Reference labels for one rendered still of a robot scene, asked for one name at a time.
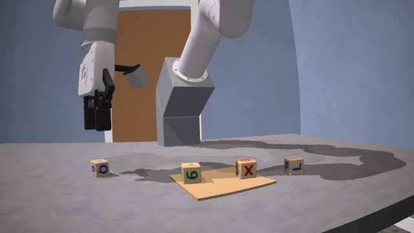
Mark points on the wooden letter block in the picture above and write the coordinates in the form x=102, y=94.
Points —
x=191, y=173
x=293, y=165
x=245, y=168
x=100, y=168

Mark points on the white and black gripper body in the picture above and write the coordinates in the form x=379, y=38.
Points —
x=97, y=55

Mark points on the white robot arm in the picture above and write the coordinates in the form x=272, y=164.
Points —
x=97, y=19

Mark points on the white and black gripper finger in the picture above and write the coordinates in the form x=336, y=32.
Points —
x=89, y=112
x=103, y=111

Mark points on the tan flat mat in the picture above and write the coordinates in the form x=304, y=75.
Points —
x=220, y=182

